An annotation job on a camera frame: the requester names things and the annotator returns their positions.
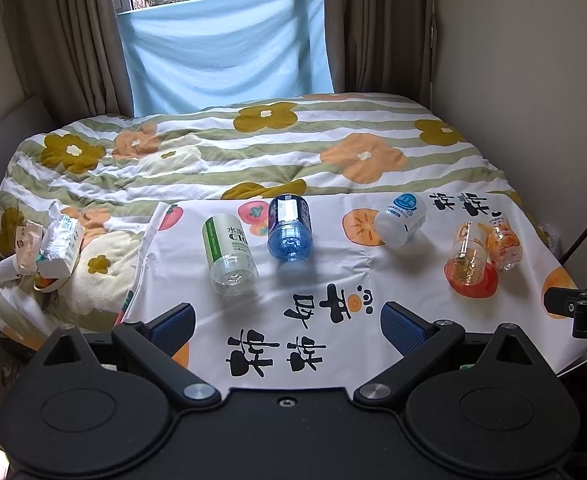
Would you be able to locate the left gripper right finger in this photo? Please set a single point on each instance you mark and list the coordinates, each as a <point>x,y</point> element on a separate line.
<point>425,347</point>

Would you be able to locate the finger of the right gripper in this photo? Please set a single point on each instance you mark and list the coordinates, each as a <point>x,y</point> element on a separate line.
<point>570,303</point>

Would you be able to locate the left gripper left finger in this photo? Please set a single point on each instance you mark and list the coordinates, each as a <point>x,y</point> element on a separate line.
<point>148,350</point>

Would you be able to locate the clear orange C cup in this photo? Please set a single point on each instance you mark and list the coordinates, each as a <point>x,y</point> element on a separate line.
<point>466,265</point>

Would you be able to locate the clear green C100 cup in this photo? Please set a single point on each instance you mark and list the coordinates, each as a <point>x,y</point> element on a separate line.
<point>231,265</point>

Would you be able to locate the white blue label cup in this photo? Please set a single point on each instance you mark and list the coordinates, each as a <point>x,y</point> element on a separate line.
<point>401,219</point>

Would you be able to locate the blue plastic cup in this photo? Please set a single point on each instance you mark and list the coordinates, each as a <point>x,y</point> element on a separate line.
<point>290,235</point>

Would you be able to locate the white persimmon print cloth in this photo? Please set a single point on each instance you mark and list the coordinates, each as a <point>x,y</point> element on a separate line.
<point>317,322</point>

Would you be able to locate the pink snack packet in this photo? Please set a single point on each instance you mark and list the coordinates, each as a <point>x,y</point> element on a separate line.
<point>28,239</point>

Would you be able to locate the floral striped bed quilt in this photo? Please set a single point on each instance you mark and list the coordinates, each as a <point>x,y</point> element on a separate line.
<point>110,173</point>

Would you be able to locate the brown left curtain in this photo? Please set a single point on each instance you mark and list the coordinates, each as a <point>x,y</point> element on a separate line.
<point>69,54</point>

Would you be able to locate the brown curtain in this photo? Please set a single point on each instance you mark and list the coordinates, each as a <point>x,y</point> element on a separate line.
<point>381,46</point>
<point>69,54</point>

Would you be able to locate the light blue window cloth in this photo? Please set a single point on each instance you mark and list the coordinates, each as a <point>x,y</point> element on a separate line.
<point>187,56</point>

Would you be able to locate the brown right curtain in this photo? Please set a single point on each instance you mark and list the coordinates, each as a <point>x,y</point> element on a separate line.
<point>381,46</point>

